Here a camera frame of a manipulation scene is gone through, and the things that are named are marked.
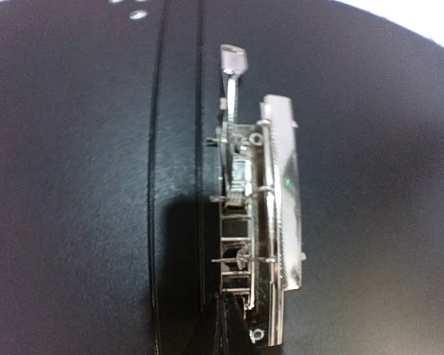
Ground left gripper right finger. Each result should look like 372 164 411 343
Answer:
232 297 259 355

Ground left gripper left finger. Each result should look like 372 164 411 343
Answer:
212 294 229 355

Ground silver folder clip mechanism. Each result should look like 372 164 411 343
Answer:
206 44 306 348

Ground black clip folder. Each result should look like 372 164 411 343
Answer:
0 1 444 354

